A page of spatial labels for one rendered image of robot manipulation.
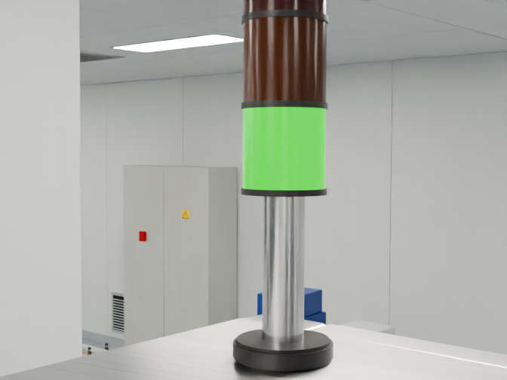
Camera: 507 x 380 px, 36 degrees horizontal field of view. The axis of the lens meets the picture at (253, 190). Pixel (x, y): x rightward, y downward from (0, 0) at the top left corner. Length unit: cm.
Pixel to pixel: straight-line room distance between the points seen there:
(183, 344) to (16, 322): 155
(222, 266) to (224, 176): 85
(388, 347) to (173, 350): 14
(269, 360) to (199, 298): 702
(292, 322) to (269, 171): 9
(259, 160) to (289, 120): 3
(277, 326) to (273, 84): 14
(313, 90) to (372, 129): 623
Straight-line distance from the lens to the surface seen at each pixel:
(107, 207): 902
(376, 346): 52
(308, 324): 57
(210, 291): 740
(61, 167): 209
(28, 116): 203
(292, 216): 46
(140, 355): 49
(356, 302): 688
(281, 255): 46
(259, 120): 45
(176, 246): 762
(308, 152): 45
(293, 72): 44
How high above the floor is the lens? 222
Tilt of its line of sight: 3 degrees down
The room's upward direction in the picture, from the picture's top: straight up
